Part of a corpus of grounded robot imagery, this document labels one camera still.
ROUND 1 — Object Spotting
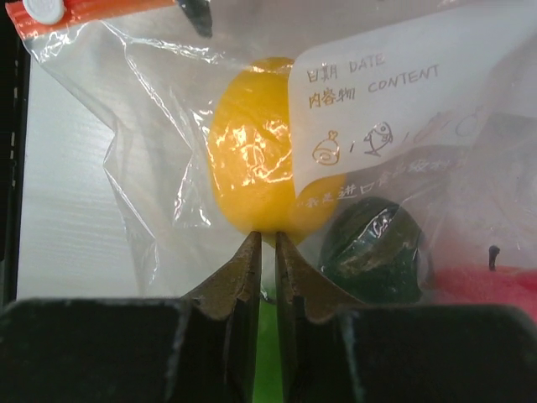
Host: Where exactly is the clear zip top bag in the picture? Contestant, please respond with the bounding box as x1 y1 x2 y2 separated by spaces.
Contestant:
6 1 536 302

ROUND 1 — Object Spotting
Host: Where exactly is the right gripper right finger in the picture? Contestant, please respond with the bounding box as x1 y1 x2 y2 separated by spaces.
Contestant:
275 233 536 402

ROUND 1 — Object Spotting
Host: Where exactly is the fake red fruit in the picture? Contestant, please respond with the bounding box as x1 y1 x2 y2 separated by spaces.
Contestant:
434 245 536 315

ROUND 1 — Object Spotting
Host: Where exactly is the fake green fruit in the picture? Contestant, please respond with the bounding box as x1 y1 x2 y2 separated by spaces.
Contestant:
253 299 282 403

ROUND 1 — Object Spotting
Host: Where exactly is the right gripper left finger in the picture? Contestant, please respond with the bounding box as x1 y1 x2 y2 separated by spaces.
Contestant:
1 233 262 402

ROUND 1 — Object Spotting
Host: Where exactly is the fake dark green avocado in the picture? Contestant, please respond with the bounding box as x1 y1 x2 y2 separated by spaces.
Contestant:
318 196 432 304

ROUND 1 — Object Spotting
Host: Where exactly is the fake yellow lemon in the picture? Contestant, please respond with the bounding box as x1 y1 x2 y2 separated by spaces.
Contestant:
207 57 345 245

